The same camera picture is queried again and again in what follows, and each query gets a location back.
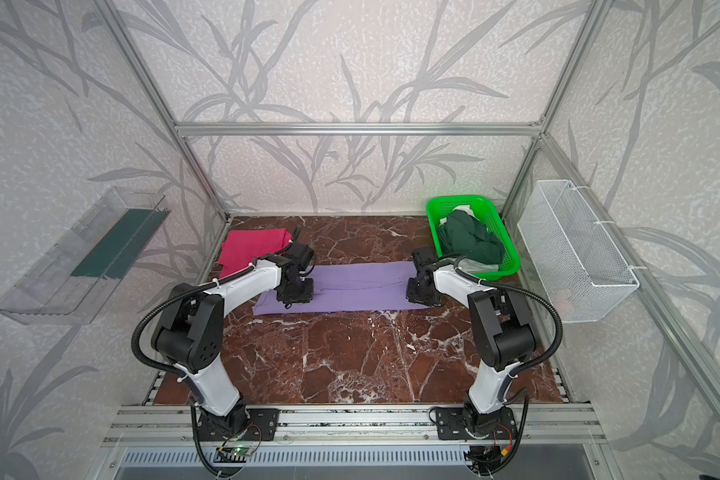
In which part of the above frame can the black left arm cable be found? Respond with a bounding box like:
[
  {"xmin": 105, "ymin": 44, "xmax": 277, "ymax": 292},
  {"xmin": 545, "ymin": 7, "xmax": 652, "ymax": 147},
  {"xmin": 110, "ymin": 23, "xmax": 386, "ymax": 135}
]
[{"xmin": 130, "ymin": 224, "xmax": 304, "ymax": 478}]

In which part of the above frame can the white wire mesh basket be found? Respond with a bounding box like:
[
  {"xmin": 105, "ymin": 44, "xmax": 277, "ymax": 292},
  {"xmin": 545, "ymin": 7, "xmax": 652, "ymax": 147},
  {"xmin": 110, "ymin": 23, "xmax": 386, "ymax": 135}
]
[{"xmin": 518, "ymin": 180, "xmax": 640, "ymax": 323}]

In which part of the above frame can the green plastic basket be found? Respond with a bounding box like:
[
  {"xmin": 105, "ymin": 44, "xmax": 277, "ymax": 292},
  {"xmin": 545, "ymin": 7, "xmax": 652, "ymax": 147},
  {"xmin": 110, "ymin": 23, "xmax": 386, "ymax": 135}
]
[{"xmin": 426, "ymin": 195, "xmax": 521, "ymax": 281}]

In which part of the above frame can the folded magenta t-shirt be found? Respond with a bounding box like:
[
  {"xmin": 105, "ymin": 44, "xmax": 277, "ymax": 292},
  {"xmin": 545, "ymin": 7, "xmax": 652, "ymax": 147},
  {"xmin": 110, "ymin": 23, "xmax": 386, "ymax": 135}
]
[{"xmin": 218, "ymin": 228, "xmax": 292, "ymax": 277}]

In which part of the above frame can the green circuit board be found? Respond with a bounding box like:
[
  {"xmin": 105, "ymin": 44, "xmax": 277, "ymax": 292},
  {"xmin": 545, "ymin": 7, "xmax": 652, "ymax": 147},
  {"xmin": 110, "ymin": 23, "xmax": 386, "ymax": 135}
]
[{"xmin": 214, "ymin": 444, "xmax": 260, "ymax": 464}]

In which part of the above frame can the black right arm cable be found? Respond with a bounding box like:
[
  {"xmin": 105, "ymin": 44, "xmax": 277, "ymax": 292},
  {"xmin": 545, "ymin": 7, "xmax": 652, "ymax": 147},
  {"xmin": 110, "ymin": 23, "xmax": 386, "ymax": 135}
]
[{"xmin": 437, "ymin": 254, "xmax": 564, "ymax": 475}]

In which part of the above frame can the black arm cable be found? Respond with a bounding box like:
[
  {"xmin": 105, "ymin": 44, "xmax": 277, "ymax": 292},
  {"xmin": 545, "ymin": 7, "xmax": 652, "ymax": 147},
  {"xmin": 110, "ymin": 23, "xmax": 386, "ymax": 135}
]
[
  {"xmin": 130, "ymin": 224, "xmax": 304, "ymax": 478},
  {"xmin": 437, "ymin": 254, "xmax": 564, "ymax": 475}
]

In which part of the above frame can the dark green t-shirt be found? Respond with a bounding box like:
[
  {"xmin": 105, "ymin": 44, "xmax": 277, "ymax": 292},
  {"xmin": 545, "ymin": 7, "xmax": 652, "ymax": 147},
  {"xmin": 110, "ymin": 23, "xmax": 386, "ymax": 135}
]
[{"xmin": 435, "ymin": 211, "xmax": 505, "ymax": 265}]

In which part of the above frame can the left aluminium frame post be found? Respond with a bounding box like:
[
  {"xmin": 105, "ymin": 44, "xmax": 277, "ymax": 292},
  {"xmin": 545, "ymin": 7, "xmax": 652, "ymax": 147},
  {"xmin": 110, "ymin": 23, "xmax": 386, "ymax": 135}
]
[{"xmin": 93, "ymin": 0, "xmax": 230, "ymax": 220}]

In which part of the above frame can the clear plastic wall tray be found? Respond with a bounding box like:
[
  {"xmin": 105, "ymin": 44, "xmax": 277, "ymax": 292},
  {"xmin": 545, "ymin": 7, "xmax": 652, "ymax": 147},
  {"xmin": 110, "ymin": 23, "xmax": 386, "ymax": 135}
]
[{"xmin": 0, "ymin": 187, "xmax": 171, "ymax": 325}]

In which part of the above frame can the aluminium horizontal frame bar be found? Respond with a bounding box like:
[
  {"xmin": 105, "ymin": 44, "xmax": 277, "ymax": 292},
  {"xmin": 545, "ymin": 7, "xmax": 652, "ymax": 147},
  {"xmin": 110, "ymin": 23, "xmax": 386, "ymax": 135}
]
[{"xmin": 175, "ymin": 122, "xmax": 541, "ymax": 137}]

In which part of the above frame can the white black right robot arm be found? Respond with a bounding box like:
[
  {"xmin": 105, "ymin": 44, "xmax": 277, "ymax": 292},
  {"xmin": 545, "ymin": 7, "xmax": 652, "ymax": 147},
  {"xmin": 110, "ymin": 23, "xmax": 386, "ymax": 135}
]
[{"xmin": 406, "ymin": 267, "xmax": 536, "ymax": 441}]

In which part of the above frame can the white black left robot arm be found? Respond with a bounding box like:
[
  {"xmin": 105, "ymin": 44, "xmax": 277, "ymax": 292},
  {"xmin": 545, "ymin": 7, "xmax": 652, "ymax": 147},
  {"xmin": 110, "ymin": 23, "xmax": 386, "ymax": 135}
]
[{"xmin": 145, "ymin": 253, "xmax": 314, "ymax": 438}]

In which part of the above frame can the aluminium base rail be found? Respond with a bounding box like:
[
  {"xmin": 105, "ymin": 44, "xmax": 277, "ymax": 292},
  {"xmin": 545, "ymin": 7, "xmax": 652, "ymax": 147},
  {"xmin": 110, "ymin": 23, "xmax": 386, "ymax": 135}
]
[{"xmin": 102, "ymin": 404, "xmax": 607, "ymax": 447}]

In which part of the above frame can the purple printed t-shirt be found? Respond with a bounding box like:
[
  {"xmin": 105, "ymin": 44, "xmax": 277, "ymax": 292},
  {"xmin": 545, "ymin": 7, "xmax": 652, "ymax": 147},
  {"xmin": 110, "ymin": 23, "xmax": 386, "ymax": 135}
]
[{"xmin": 252, "ymin": 261, "xmax": 425, "ymax": 316}]

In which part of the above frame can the aluminium frame post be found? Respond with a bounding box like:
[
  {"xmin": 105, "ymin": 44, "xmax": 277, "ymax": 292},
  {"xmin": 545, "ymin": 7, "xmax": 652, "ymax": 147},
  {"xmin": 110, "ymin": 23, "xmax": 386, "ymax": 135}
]
[
  {"xmin": 93, "ymin": 0, "xmax": 230, "ymax": 220},
  {"xmin": 501, "ymin": 0, "xmax": 613, "ymax": 220}
]

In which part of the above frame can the white t-shirt in basket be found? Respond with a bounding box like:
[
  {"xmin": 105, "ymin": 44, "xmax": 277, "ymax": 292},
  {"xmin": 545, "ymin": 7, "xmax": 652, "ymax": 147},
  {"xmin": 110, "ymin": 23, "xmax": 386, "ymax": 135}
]
[{"xmin": 453, "ymin": 205, "xmax": 475, "ymax": 218}]

